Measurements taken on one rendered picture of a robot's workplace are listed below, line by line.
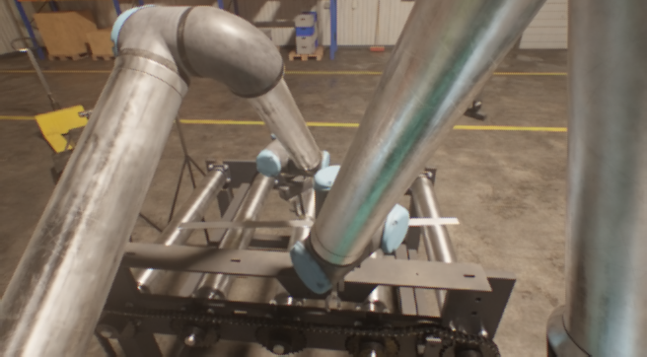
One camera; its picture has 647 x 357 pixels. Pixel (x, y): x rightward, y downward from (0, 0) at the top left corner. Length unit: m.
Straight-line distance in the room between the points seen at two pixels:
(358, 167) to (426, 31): 0.16
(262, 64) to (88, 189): 0.31
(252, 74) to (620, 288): 0.54
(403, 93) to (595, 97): 0.17
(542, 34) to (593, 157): 10.48
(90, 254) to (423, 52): 0.46
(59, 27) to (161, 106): 10.89
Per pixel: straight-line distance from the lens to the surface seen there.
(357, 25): 9.77
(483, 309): 1.16
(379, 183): 0.36
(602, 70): 0.37
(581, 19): 0.38
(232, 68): 0.57
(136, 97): 0.56
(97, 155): 0.54
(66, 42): 11.47
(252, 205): 1.65
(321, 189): 0.67
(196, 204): 1.76
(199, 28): 0.57
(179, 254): 1.11
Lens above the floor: 1.90
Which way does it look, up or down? 29 degrees down
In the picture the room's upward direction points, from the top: 1 degrees counter-clockwise
